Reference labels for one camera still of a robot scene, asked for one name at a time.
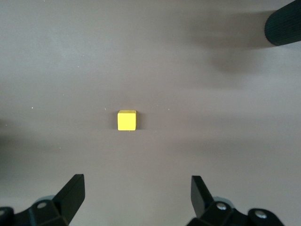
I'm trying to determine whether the black ribbed cylinder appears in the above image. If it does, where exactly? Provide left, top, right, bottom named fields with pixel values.
left=264, top=0, right=301, bottom=47

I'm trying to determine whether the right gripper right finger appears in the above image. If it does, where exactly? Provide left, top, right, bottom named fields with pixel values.
left=187, top=175, right=286, bottom=226

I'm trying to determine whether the yellow wooden cube block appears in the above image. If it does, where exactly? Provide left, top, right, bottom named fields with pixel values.
left=117, top=109, right=138, bottom=132

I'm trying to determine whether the brown table cover sheet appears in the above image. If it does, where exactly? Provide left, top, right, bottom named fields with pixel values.
left=0, top=0, right=301, bottom=226

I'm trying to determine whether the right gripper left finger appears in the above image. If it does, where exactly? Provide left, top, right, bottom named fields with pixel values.
left=0, top=174, right=85, bottom=226

